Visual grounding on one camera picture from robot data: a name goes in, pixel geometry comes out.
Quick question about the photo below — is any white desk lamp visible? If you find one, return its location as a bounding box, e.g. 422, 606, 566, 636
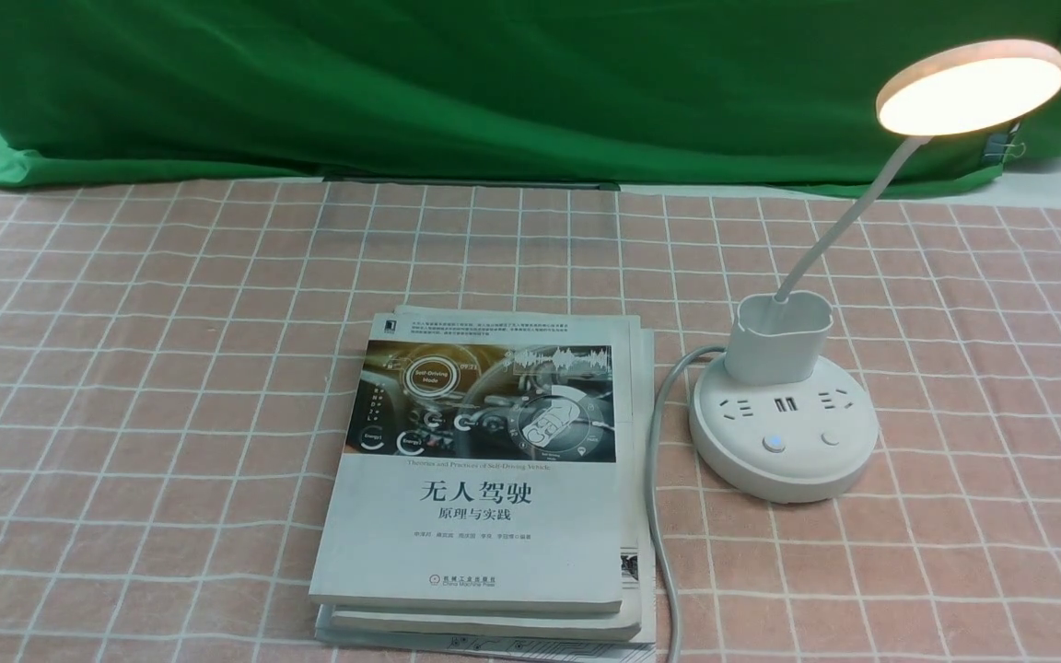
689, 39, 1061, 504

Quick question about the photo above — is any self-driving vehicle textbook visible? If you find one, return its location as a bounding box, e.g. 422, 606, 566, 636
309, 313, 634, 616

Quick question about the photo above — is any green backdrop cloth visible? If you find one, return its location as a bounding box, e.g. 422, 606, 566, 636
0, 1, 1061, 198

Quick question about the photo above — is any bottom white book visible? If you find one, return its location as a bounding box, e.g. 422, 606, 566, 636
315, 329, 658, 663

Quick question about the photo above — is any pink grid tablecloth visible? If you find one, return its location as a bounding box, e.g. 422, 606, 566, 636
0, 180, 1061, 662

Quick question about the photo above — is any metal binder clip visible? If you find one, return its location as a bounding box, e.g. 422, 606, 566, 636
981, 121, 1026, 167

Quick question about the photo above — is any white lamp power cable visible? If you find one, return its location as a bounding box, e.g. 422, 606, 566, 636
644, 345, 728, 663

